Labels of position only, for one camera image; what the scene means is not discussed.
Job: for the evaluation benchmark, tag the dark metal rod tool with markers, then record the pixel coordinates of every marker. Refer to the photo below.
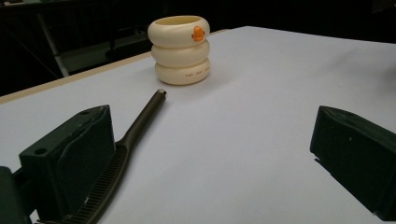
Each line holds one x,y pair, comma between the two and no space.
140,124

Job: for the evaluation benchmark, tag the cream ringed cup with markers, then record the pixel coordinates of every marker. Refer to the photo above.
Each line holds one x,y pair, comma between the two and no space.
177,56

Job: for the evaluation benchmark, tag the white metal table leg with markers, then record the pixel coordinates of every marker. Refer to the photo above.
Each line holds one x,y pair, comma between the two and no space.
53,46

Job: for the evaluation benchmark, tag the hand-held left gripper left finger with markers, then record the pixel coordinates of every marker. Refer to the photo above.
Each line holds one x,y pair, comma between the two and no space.
77,161

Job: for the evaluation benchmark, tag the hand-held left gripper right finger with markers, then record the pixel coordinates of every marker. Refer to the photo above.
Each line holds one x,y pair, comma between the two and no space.
358,161

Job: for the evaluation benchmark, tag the white table sheet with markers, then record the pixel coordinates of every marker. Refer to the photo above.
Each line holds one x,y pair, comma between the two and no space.
249,124

